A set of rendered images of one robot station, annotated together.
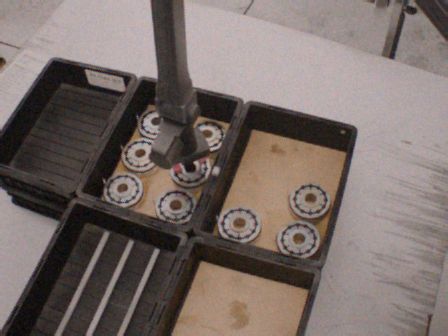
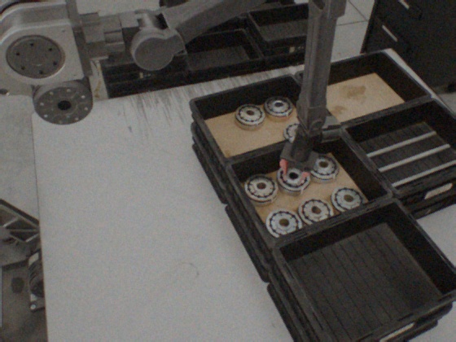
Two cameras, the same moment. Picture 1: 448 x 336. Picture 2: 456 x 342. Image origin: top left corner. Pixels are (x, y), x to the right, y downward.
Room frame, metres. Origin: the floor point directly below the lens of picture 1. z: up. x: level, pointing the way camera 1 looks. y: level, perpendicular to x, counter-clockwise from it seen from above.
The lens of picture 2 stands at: (1.55, 0.54, 1.97)
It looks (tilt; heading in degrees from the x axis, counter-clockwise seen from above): 46 degrees down; 218
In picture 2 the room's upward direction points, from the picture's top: 5 degrees clockwise
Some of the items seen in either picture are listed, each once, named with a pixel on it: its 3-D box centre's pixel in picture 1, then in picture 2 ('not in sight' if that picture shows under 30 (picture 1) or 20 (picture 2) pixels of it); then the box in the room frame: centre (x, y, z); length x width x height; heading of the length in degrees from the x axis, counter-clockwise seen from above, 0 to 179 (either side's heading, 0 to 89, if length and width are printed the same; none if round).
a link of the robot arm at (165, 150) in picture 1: (171, 132); (319, 124); (0.69, 0.10, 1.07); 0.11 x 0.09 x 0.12; 152
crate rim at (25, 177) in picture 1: (61, 120); (368, 268); (0.87, 0.42, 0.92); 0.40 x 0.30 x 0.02; 158
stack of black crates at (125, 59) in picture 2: not in sight; (145, 78); (0.41, -1.10, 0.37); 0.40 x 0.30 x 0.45; 152
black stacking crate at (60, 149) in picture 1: (65, 131); (363, 278); (0.87, 0.42, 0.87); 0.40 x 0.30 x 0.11; 158
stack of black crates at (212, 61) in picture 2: not in sight; (217, 73); (0.05, -0.92, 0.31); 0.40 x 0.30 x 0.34; 152
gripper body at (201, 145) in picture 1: (183, 141); (300, 150); (0.73, 0.08, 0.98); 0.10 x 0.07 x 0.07; 112
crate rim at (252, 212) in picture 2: (161, 148); (307, 181); (0.76, 0.14, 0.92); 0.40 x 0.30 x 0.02; 158
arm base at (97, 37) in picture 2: not in sight; (98, 36); (1.16, -0.15, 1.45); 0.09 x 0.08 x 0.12; 62
